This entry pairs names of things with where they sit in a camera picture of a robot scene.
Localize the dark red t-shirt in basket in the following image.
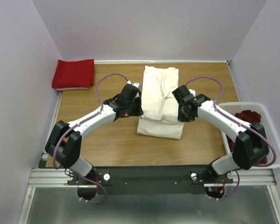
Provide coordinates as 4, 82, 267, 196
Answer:
227, 110, 269, 167

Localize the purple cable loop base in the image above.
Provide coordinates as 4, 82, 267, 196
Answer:
77, 176, 107, 204
209, 170, 240, 202

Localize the aluminium front frame rail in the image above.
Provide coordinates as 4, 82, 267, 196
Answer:
28, 167, 70, 189

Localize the white plastic laundry basket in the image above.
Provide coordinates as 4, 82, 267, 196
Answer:
218, 102, 280, 169

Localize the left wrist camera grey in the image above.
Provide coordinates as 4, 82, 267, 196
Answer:
132, 83, 140, 89

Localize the aluminium rail left side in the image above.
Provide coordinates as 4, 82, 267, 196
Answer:
37, 91, 62, 168

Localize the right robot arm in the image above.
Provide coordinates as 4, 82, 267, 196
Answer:
172, 85, 269, 183

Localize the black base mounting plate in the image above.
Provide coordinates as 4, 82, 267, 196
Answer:
68, 165, 233, 196

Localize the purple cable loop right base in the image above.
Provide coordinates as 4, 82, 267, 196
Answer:
209, 170, 240, 202

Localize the white t-shirt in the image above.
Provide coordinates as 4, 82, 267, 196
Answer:
137, 66, 183, 140

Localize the folded red t-shirt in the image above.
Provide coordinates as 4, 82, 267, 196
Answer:
51, 59, 95, 89

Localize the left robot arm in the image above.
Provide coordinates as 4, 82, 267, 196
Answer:
45, 83, 143, 184

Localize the white rear table edge strip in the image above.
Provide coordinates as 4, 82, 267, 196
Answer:
94, 60, 231, 64

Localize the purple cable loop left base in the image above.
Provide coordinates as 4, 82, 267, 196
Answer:
77, 176, 107, 204

